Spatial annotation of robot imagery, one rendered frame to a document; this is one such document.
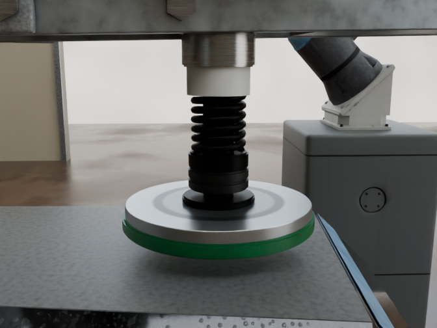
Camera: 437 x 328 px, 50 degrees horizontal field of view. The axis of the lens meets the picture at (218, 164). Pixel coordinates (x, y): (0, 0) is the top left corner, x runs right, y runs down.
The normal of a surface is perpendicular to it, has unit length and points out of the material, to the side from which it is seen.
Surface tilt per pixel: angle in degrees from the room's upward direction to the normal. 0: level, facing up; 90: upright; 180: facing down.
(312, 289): 0
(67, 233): 0
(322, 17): 90
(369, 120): 90
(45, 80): 90
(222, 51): 90
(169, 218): 0
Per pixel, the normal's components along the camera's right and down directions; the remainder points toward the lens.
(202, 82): -0.45, 0.18
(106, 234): 0.00, -0.98
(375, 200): 0.04, 0.20
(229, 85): 0.32, 0.19
